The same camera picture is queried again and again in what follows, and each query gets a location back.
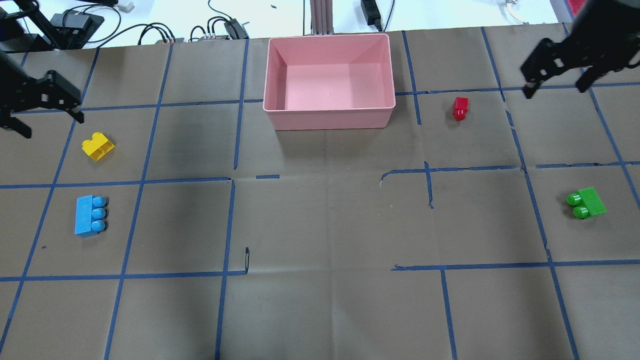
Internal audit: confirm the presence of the black usb hub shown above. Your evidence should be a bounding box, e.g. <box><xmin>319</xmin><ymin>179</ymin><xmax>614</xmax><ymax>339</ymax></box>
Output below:
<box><xmin>224</xmin><ymin>18</ymin><xmax>249</xmax><ymax>40</ymax></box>

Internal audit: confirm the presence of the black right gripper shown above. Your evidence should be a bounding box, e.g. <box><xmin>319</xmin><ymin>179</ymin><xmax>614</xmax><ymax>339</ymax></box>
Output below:
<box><xmin>519</xmin><ymin>0</ymin><xmax>640</xmax><ymax>100</ymax></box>

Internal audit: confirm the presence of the pink plastic box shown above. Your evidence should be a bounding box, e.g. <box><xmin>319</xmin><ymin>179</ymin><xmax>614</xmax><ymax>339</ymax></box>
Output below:
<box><xmin>262</xmin><ymin>32</ymin><xmax>396</xmax><ymax>132</ymax></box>

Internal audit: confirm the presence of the black power adapter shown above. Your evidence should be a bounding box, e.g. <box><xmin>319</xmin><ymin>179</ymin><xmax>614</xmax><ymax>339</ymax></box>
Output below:
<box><xmin>359</xmin><ymin>0</ymin><xmax>382</xmax><ymax>31</ymax></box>

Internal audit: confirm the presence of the yellow toy block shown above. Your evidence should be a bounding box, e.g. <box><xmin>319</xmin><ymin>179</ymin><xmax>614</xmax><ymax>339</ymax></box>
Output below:
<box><xmin>81</xmin><ymin>131</ymin><xmax>115</xmax><ymax>162</ymax></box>

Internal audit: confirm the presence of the aluminium frame post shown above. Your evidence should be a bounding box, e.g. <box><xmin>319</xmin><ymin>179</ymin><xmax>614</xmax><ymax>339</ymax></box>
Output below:
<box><xmin>310</xmin><ymin>0</ymin><xmax>334</xmax><ymax>35</ymax></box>

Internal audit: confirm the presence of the blue toy block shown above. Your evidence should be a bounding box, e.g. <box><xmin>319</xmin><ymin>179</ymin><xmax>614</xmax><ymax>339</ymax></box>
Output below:
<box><xmin>74</xmin><ymin>194</ymin><xmax>108</xmax><ymax>238</ymax></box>

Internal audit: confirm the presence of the red toy block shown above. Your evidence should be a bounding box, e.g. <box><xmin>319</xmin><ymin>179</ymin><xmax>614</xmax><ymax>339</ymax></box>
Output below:
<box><xmin>452</xmin><ymin>96</ymin><xmax>469</xmax><ymax>122</ymax></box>

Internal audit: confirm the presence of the green toy block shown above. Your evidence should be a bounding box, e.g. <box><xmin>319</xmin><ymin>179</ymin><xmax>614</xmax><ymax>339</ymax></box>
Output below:
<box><xmin>566</xmin><ymin>187</ymin><xmax>608</xmax><ymax>220</ymax></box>

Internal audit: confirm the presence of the black camera tripod stand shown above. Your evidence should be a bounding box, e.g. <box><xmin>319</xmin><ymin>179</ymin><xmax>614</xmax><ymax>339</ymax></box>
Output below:
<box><xmin>0</xmin><ymin>0</ymin><xmax>105</xmax><ymax>53</ymax></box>

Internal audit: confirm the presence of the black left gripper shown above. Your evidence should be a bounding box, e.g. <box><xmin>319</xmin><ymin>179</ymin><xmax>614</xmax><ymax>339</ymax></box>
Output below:
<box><xmin>0</xmin><ymin>51</ymin><xmax>85</xmax><ymax>139</ymax></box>

